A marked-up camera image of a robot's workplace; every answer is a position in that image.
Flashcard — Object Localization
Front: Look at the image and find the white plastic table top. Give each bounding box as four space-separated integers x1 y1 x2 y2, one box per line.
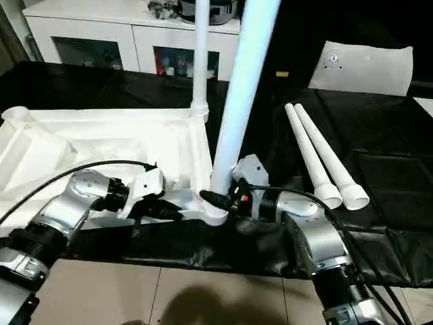
0 106 235 228

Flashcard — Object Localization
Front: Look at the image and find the black work mat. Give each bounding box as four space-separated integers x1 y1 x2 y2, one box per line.
0 61 433 290

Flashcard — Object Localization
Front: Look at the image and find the white cabinet with glass doors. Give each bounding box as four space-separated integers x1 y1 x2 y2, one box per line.
22 0 242 81

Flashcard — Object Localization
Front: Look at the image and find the white plastic table leg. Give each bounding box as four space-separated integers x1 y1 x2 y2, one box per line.
293 104 371 211
191 0 213 125
206 0 283 205
283 103 344 210

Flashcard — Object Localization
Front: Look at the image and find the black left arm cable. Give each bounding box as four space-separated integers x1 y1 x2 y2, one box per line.
0 160 159 225

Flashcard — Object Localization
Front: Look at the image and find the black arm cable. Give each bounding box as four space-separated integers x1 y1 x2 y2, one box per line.
269 188 415 325
0 160 159 225

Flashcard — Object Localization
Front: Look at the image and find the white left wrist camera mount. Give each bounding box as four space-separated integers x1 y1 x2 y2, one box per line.
118 165 167 219

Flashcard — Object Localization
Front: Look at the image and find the white flat sheet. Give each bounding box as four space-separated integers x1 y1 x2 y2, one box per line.
412 96 433 121

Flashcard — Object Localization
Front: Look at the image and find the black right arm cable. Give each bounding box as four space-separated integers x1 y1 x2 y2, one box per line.
269 188 415 325

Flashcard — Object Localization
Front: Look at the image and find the white flat panel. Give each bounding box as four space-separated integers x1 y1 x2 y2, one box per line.
308 41 415 98

